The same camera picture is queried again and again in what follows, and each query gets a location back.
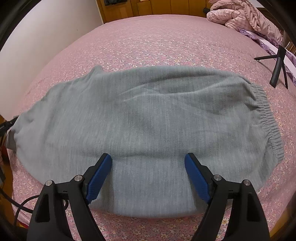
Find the wooden wardrobe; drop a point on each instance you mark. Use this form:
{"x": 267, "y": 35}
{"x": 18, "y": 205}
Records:
{"x": 128, "y": 9}

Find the pink quilted comforter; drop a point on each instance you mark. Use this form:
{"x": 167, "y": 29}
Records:
{"x": 239, "y": 15}

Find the purple ruffled pillow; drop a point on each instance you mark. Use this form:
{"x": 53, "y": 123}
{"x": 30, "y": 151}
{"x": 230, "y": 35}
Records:
{"x": 289, "y": 60}

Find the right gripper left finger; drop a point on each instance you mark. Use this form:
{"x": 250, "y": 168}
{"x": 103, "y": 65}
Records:
{"x": 49, "y": 221}

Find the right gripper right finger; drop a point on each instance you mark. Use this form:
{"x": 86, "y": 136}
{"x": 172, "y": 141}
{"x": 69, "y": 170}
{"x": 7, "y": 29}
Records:
{"x": 247, "y": 220}

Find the black mini tripod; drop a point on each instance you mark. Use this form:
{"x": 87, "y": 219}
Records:
{"x": 279, "y": 56}

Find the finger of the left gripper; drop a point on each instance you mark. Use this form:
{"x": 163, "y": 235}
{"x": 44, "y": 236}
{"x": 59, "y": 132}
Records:
{"x": 4, "y": 127}

